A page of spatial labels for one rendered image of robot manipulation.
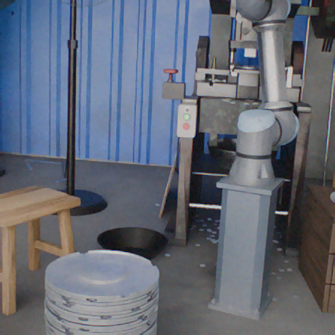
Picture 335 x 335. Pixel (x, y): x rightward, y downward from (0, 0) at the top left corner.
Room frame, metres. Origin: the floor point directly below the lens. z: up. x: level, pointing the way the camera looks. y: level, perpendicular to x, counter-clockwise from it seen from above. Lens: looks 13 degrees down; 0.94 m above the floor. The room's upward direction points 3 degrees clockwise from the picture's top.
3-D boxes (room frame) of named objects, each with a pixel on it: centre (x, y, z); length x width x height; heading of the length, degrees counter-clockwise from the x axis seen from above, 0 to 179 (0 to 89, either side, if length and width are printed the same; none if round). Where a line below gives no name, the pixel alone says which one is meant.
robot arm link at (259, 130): (1.92, -0.30, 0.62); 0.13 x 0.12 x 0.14; 140
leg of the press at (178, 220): (2.90, -0.11, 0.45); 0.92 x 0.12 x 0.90; 173
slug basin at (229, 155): (2.73, -0.36, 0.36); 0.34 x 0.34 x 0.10
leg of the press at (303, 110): (2.83, -0.64, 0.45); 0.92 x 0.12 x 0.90; 173
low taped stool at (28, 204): (1.94, 0.49, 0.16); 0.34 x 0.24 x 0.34; 145
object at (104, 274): (1.41, 0.15, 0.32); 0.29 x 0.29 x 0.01
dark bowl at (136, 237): (2.32, 0.12, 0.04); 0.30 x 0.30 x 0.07
